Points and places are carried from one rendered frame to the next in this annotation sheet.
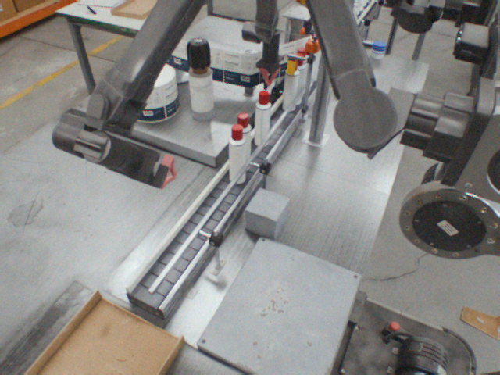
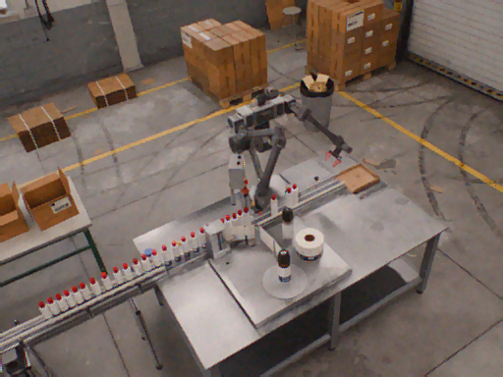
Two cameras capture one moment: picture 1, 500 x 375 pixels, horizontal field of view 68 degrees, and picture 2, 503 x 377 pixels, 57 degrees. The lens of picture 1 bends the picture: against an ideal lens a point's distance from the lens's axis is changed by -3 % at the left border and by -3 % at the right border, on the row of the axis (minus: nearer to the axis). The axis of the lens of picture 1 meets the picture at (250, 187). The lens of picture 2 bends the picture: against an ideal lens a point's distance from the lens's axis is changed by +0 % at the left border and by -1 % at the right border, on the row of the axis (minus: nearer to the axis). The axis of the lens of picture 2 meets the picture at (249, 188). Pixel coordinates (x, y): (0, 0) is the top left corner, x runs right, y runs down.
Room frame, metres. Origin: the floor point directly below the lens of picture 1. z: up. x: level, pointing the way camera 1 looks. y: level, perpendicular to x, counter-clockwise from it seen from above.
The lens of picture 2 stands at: (3.31, 1.44, 3.44)
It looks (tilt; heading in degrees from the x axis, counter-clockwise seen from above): 40 degrees down; 217
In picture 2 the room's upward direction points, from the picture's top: 6 degrees counter-clockwise
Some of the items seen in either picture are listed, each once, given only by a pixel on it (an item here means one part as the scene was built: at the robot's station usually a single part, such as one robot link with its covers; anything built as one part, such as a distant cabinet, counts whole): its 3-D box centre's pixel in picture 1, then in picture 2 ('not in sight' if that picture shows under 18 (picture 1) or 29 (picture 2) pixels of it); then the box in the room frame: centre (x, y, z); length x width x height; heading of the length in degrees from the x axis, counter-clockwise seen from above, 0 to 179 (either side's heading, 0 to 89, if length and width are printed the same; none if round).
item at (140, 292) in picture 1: (276, 128); (260, 223); (1.19, -0.10, 0.86); 1.65 x 0.08 x 0.04; 155
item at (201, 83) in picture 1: (201, 80); (288, 224); (1.25, 0.19, 1.03); 0.09 x 0.09 x 0.30
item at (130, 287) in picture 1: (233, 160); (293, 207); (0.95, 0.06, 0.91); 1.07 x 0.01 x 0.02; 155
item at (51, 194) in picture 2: not in sight; (48, 197); (1.92, -1.79, 0.97); 0.51 x 0.39 x 0.37; 70
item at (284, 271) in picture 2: not in sight; (284, 266); (1.61, 0.37, 1.04); 0.09 x 0.09 x 0.29
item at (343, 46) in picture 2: not in sight; (352, 36); (-3.12, -1.23, 0.57); 1.20 x 0.85 x 1.14; 157
